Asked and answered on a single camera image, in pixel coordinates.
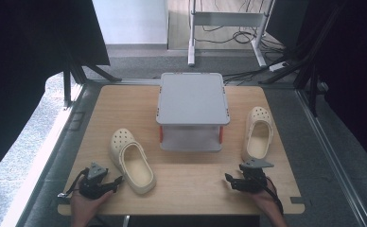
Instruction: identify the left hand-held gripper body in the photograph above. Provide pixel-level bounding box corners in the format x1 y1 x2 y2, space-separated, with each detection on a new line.
78 162 116 201

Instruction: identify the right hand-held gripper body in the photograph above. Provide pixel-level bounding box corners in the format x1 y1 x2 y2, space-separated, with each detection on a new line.
237 158 274 193

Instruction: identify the cream clog shoe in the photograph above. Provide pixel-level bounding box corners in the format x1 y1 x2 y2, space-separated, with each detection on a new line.
241 106 274 163
109 128 157 195

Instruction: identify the grey two-tier shoe rack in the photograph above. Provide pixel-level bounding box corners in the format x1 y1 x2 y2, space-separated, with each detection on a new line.
155 72 231 153

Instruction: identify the person's left hand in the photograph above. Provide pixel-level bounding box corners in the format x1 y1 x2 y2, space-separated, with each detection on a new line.
70 188 114 219

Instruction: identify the person's right hand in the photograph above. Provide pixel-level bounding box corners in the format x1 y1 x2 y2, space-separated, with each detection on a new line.
250 184 280 214

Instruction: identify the black metal stand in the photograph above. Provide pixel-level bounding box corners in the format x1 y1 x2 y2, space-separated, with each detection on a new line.
62 58 123 109
260 0 350 118

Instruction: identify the white power strip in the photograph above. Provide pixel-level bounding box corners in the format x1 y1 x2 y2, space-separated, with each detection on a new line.
269 61 289 73

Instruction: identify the black curtain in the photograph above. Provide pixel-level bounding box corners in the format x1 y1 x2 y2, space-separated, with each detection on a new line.
0 0 111 187
298 0 367 175

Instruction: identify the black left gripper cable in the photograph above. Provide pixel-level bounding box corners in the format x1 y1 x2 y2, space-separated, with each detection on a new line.
57 167 90 200

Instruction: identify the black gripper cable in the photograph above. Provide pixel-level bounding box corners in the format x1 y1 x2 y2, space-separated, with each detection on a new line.
264 176 285 216
57 167 90 200

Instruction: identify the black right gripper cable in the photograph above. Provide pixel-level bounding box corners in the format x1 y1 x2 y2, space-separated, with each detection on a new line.
264 176 285 216

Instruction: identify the metal floor rail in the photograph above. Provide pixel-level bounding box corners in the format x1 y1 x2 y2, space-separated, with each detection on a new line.
294 89 367 227

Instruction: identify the black looped floor cable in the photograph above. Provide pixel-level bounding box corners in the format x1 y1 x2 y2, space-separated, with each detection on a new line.
194 25 261 45

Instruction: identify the white metal table frame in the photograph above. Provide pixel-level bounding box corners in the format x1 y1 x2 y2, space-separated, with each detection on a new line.
187 0 276 68

